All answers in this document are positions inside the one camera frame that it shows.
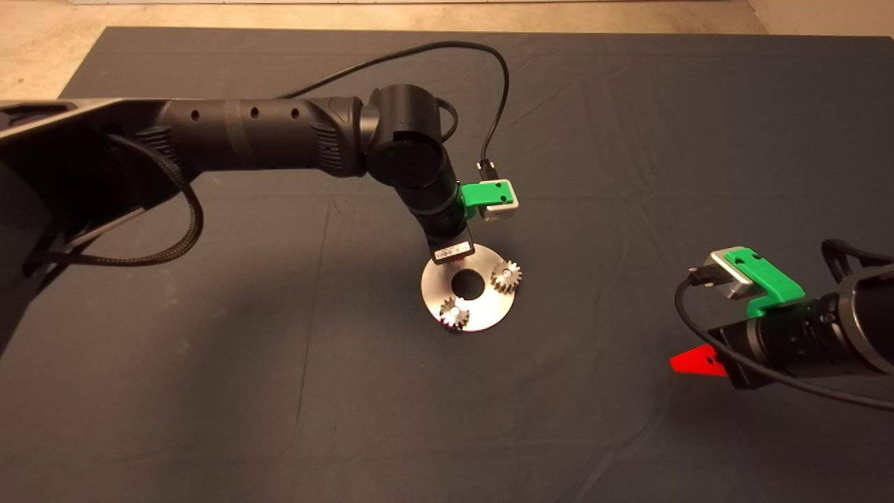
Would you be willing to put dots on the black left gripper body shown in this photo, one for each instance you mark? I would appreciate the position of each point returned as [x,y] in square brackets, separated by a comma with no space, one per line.
[447,223]

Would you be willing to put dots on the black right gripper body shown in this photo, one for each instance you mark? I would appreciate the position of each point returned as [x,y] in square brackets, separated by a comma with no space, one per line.
[782,346]

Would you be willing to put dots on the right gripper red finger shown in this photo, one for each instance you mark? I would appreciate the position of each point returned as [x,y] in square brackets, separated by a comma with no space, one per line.
[697,363]

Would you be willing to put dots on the small steel planetary gear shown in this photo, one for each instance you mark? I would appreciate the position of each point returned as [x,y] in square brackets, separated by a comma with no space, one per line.
[454,316]
[501,283]

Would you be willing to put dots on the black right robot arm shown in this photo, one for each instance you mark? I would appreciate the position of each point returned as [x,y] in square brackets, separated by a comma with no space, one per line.
[873,321]

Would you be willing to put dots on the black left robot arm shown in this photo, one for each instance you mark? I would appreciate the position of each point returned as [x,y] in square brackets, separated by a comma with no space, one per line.
[244,136]

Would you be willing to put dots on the round metal carrier plate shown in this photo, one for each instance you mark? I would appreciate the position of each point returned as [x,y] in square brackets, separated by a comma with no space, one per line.
[436,290]

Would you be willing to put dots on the dark grey table cloth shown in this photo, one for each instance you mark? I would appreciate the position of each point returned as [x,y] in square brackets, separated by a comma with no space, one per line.
[628,105]

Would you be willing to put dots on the left green camera mount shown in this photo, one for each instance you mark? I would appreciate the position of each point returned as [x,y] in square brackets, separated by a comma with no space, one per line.
[482,193]

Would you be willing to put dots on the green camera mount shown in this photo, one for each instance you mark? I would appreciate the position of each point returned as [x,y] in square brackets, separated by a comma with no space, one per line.
[482,193]
[768,285]

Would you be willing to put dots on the left silver camera box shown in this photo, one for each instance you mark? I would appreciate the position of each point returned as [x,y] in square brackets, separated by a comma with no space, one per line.
[504,209]

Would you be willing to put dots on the silver camera box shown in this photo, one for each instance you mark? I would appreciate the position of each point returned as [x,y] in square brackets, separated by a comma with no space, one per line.
[504,209]
[730,283]

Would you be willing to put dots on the right green camera mount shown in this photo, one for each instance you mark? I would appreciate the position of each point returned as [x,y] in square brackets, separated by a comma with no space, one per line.
[768,285]

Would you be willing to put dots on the right silver camera box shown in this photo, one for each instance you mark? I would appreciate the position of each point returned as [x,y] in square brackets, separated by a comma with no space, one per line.
[730,283]

